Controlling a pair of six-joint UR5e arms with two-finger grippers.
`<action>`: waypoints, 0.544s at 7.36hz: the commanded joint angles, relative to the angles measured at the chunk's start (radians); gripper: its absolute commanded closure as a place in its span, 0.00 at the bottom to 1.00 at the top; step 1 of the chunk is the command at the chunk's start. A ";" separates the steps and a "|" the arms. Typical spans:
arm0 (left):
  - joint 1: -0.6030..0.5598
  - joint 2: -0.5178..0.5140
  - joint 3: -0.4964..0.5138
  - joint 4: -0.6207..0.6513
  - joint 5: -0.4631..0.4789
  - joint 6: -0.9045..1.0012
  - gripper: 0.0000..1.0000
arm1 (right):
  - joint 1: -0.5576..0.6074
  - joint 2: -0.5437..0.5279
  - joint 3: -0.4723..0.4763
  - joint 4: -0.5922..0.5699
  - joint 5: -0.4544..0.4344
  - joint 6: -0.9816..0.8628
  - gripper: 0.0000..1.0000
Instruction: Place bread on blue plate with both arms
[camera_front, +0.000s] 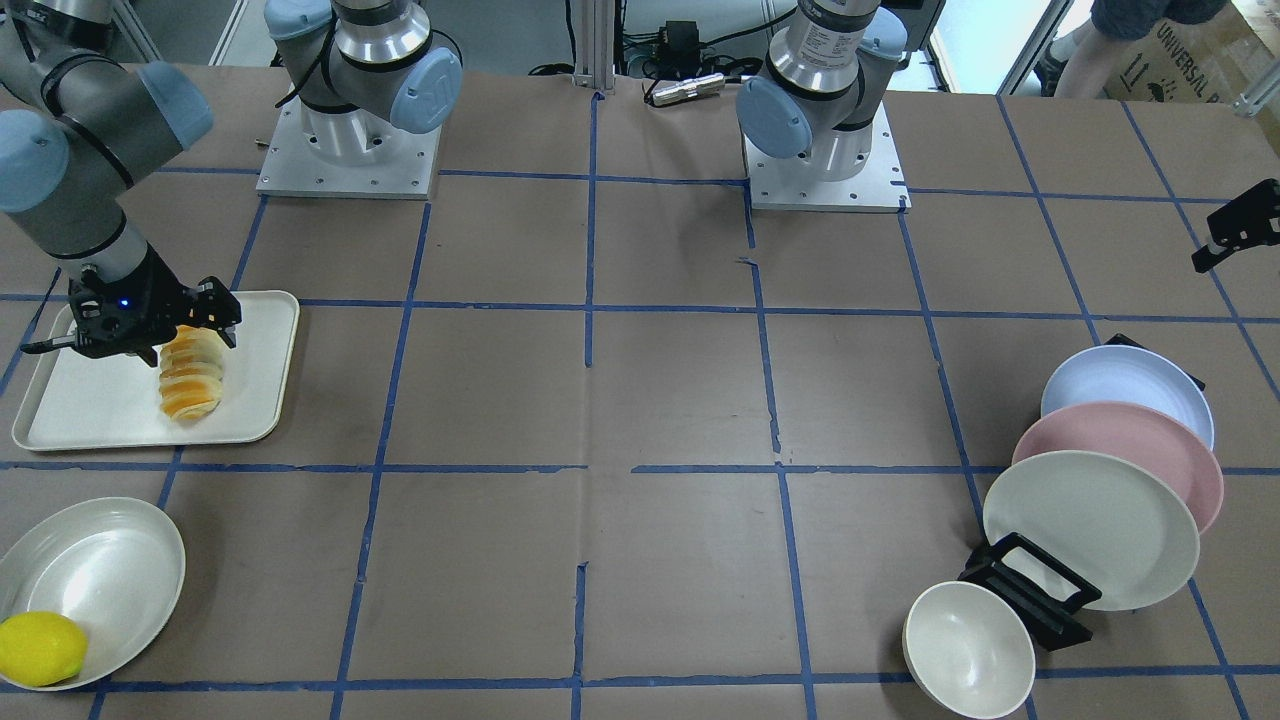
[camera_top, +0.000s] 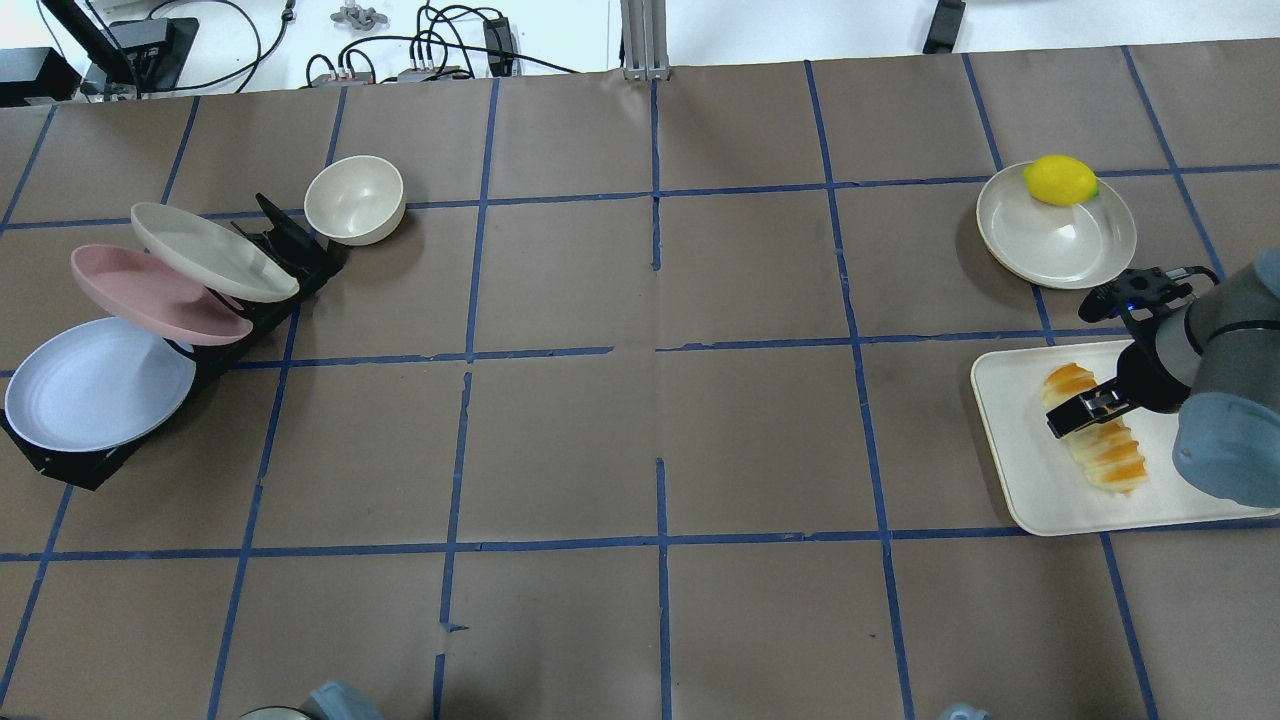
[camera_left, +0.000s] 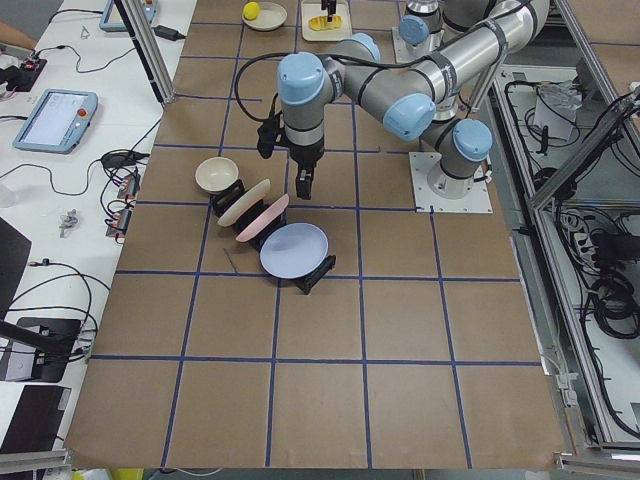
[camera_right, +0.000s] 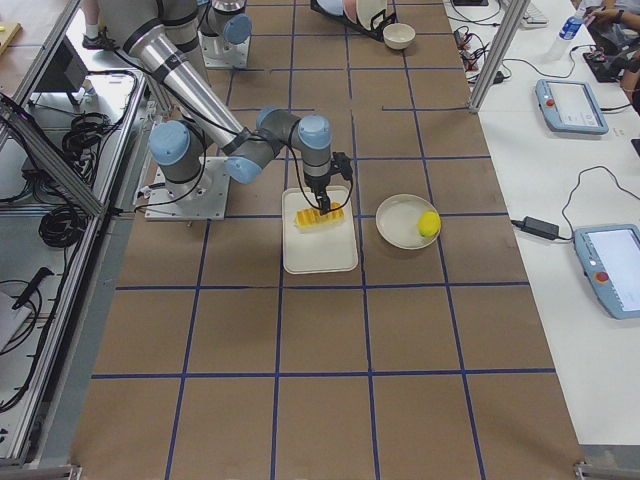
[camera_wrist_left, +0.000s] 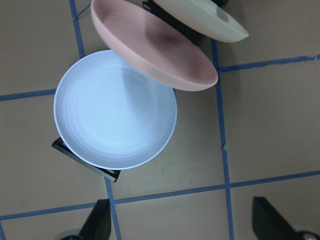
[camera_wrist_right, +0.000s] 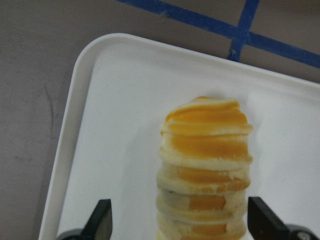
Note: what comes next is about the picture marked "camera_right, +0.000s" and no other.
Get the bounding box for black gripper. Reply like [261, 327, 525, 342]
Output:
[304, 173, 331, 216]

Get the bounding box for orange striped bread roll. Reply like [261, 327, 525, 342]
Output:
[294, 202, 345, 233]

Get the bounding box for black plate rack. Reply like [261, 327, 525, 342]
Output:
[310, 0, 397, 42]

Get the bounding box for white plate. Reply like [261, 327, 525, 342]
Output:
[356, 0, 387, 31]

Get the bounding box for white rectangular tray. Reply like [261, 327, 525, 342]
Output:
[282, 185, 359, 274]

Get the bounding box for white shallow dish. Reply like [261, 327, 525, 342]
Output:
[376, 194, 440, 250]

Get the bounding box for yellow lemon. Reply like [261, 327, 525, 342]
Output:
[417, 211, 441, 237]

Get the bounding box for cream bowl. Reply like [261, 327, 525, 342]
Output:
[383, 23, 416, 51]

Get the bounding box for black power adapter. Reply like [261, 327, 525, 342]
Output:
[511, 216, 559, 240]

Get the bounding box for far teach pendant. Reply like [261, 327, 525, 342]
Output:
[534, 79, 609, 135]

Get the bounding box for teach pendant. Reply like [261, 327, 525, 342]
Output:
[573, 224, 639, 320]
[534, 79, 609, 135]

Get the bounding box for near teach pendant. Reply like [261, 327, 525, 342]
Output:
[573, 224, 639, 320]

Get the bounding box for water bottle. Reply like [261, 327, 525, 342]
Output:
[545, 8, 585, 61]

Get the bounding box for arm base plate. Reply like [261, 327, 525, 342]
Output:
[144, 156, 230, 221]
[199, 33, 251, 70]

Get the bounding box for coiled black cables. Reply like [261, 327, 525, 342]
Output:
[0, 112, 121, 251]

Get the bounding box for aluminium frame post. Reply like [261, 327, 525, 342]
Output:
[468, 0, 529, 113]

